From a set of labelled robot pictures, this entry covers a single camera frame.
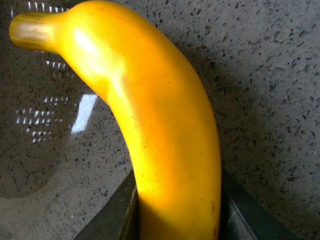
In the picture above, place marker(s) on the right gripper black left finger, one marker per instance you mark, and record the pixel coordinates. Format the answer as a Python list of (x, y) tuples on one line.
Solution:
[(119, 218)]

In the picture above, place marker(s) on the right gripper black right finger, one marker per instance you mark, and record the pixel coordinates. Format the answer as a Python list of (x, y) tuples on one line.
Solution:
[(242, 218)]

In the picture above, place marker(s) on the yellow banana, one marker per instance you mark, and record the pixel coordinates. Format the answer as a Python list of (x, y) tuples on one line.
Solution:
[(158, 101)]

